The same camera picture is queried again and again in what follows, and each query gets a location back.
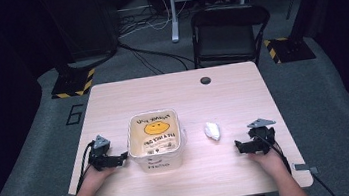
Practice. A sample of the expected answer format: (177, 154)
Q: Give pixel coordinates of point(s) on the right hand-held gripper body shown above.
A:
(261, 136)

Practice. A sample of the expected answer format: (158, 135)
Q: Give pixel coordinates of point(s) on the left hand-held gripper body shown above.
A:
(99, 154)

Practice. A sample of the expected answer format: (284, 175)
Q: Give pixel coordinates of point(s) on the person's left hand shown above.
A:
(97, 178)

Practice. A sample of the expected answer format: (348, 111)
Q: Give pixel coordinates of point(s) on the person's right hand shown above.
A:
(269, 162)

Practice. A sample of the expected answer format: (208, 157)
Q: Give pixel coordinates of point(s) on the crumpled white paper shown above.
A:
(212, 131)

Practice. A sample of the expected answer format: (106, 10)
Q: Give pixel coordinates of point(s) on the white bin with smiley bag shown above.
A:
(157, 140)

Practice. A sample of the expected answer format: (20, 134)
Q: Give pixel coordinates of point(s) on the round black table grommet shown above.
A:
(205, 80)

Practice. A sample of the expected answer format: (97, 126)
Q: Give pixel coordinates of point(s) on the black stand with striped base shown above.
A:
(74, 81)
(290, 48)

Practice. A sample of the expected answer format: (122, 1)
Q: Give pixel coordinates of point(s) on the black folding chair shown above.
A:
(230, 35)

